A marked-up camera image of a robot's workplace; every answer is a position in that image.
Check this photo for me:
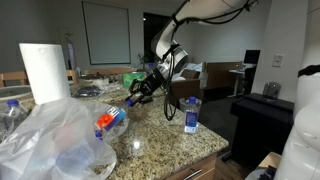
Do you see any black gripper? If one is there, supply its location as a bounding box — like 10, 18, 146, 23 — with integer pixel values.
128, 73, 158, 104

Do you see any Fiji water bottle blue cap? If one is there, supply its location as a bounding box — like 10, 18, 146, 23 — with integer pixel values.
183, 96, 200, 135
94, 98, 136, 132

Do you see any dark plastic bag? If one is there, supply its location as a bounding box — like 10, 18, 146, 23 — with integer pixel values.
73, 84, 103, 99

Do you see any translucent white plastic bag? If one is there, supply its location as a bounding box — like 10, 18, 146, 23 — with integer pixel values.
0, 97, 131, 180

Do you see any tall clear water bottle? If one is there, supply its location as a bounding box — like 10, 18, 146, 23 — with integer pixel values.
146, 62, 158, 77

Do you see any green potted plant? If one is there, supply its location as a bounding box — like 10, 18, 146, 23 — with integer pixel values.
137, 52, 150, 70

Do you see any white round container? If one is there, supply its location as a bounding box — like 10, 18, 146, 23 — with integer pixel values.
79, 73, 111, 87

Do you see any white projection screen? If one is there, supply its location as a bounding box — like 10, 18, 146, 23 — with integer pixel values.
82, 1, 132, 66

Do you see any white paper towel roll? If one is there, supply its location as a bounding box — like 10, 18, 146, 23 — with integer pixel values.
18, 42, 72, 106

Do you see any white desk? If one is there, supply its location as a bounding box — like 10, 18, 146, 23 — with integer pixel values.
229, 68, 246, 98

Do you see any wooden drawer front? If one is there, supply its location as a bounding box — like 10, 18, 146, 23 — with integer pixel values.
164, 153, 218, 180

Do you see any black office chair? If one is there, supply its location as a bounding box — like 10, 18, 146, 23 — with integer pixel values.
241, 64, 257, 95

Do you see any black computer monitor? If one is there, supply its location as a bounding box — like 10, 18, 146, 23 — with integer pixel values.
243, 49, 262, 65

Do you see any black cabinet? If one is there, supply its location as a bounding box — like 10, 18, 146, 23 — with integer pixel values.
229, 93, 296, 168

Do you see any clear plastic bottle blue cap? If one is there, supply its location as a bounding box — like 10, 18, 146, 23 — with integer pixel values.
0, 99, 30, 141

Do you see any grey rounded container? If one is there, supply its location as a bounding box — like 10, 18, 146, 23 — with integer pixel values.
262, 81, 282, 100

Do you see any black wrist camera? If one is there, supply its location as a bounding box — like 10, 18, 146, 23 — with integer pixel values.
151, 72, 168, 89

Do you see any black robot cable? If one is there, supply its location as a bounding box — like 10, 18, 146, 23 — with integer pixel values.
162, 0, 260, 122

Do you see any metal drawer handle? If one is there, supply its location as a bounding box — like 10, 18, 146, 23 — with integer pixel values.
181, 168, 204, 180

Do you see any white light switch plate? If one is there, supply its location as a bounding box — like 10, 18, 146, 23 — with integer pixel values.
272, 53, 285, 68

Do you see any black velcro strap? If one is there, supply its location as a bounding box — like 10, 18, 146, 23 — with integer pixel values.
297, 64, 320, 79

